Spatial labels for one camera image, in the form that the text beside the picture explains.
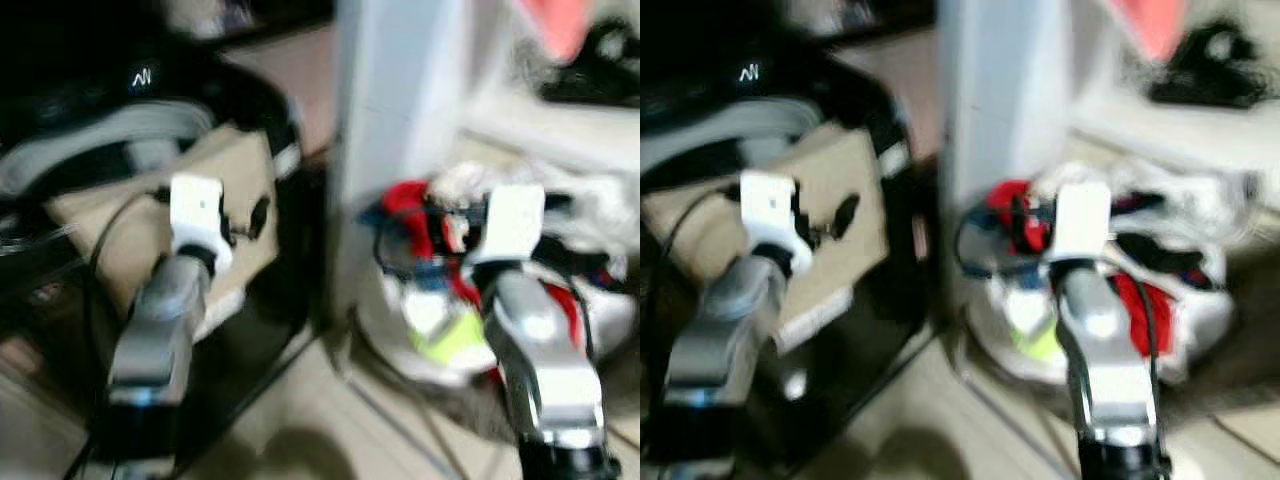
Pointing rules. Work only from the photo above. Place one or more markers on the red garment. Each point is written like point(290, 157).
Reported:
point(405, 205)
point(1005, 210)

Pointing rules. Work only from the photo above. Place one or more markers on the yellow-green garment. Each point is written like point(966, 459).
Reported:
point(1040, 345)
point(452, 338)

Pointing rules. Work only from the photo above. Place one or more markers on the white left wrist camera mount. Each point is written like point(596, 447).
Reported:
point(197, 210)
point(768, 205)

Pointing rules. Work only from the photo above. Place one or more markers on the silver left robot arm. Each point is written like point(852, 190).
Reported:
point(715, 325)
point(160, 320)

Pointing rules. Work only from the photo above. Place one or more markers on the black bundle on shelf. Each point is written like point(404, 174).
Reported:
point(595, 70)
point(1210, 70)

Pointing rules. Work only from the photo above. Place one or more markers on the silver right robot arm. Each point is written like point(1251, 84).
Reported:
point(1110, 360)
point(545, 360)

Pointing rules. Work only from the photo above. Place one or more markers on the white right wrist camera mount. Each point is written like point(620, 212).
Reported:
point(508, 222)
point(1082, 218)

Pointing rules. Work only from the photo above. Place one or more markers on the beige cloth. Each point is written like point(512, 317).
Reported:
point(850, 165)
point(235, 165)

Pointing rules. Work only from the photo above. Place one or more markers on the pink cloth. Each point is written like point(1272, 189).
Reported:
point(1150, 25)
point(560, 25)

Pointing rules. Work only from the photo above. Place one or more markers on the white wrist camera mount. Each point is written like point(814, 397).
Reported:
point(1082, 218)
point(197, 210)
point(768, 205)
point(508, 222)

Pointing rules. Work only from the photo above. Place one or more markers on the white laundry basket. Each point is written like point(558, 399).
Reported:
point(990, 320)
point(400, 330)

